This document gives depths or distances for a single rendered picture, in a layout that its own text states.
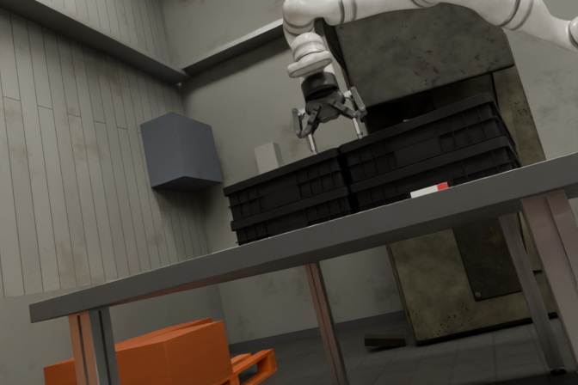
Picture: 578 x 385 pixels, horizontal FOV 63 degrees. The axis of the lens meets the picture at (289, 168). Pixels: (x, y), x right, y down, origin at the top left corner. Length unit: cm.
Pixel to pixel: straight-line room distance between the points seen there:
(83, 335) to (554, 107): 416
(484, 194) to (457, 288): 254
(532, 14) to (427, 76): 190
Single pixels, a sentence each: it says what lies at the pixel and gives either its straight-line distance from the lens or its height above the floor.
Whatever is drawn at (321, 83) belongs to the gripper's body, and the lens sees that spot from 95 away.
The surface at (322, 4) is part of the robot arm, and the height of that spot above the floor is 116.
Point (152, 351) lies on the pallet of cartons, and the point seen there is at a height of 43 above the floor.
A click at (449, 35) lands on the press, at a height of 182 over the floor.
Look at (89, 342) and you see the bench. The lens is 113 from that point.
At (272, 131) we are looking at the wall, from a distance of 506.
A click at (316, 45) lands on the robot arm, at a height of 107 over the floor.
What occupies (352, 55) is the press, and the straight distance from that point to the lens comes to 316.
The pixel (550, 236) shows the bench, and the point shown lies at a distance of 79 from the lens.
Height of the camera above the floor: 63
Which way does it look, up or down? 12 degrees up
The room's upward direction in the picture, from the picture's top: 14 degrees counter-clockwise
